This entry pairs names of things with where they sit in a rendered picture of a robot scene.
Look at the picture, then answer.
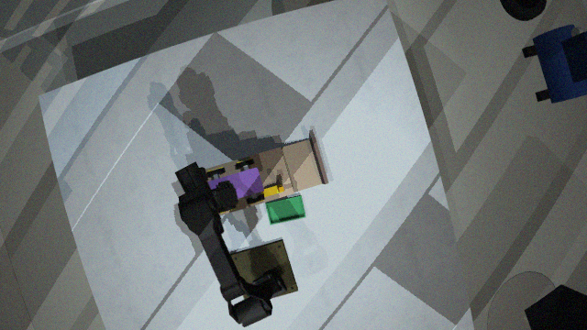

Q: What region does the brown wooden ramp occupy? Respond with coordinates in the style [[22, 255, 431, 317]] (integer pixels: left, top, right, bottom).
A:
[[205, 137, 329, 215]]

